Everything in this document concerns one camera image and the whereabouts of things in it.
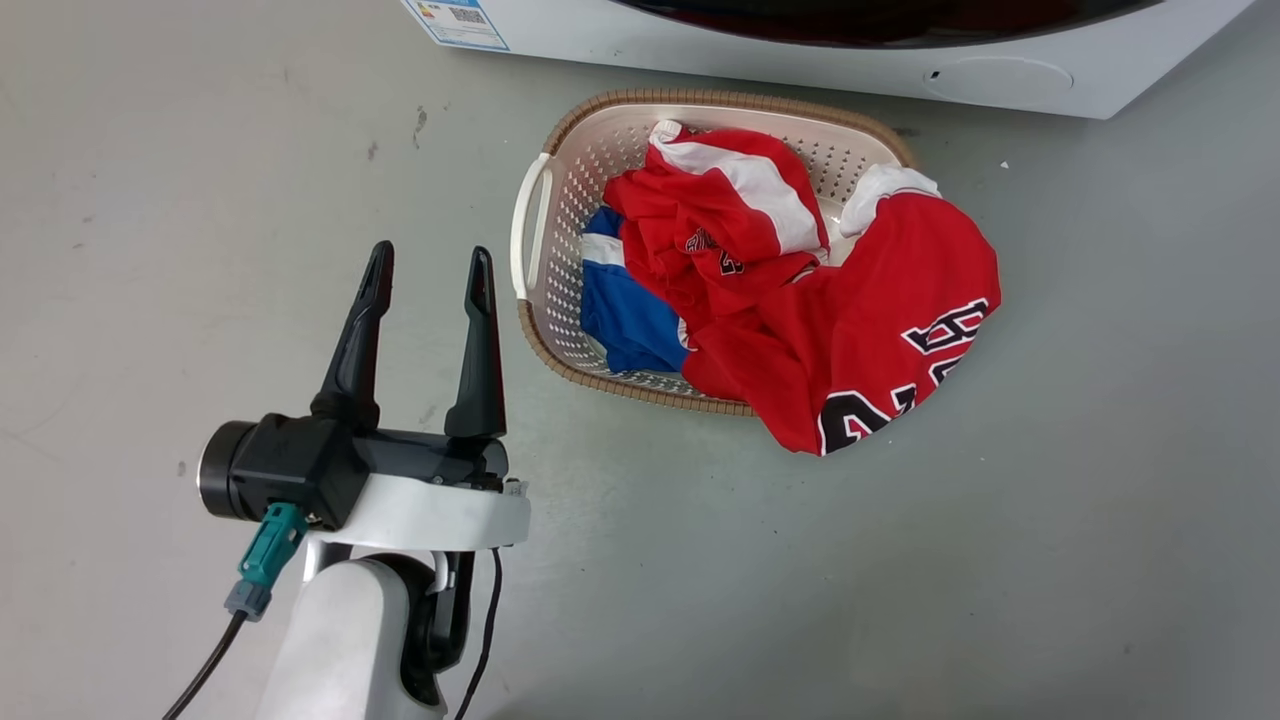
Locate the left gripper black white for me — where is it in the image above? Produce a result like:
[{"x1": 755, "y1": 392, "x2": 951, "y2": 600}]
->
[{"x1": 306, "y1": 240, "x2": 532, "y2": 552}]

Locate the white washing machine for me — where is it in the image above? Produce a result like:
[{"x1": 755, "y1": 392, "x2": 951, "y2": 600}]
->
[{"x1": 400, "y1": 0, "x2": 1257, "y2": 120}]

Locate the dark washing machine door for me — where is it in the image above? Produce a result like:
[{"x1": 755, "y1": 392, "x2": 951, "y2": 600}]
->
[{"x1": 608, "y1": 0, "x2": 1167, "y2": 50}]

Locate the blue white garment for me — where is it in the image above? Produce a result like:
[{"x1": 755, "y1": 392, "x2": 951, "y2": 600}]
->
[{"x1": 579, "y1": 206, "x2": 691, "y2": 376}]

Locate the beige perforated laundry basket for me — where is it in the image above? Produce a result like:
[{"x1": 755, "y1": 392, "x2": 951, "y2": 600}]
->
[{"x1": 509, "y1": 88, "x2": 918, "y2": 418}]

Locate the red jersey with white stripes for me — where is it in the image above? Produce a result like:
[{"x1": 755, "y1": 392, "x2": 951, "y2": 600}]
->
[{"x1": 602, "y1": 119, "x2": 831, "y2": 331}]

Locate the blue energy label sticker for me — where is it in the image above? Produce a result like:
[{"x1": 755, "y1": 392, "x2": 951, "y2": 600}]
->
[{"x1": 404, "y1": 0, "x2": 510, "y2": 52}]

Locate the red jersey with black numbers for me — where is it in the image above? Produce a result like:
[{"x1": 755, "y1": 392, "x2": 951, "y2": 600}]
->
[{"x1": 681, "y1": 164, "x2": 1003, "y2": 457}]

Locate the round white filter cover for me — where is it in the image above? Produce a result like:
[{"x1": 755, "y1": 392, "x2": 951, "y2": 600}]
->
[{"x1": 921, "y1": 56, "x2": 1075, "y2": 104}]

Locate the black cable with teal connector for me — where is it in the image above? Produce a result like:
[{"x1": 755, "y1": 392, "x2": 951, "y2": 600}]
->
[{"x1": 163, "y1": 502, "x2": 309, "y2": 720}]

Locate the thin black cable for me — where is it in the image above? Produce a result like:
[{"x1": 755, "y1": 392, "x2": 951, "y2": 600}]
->
[{"x1": 454, "y1": 547, "x2": 503, "y2": 720}]

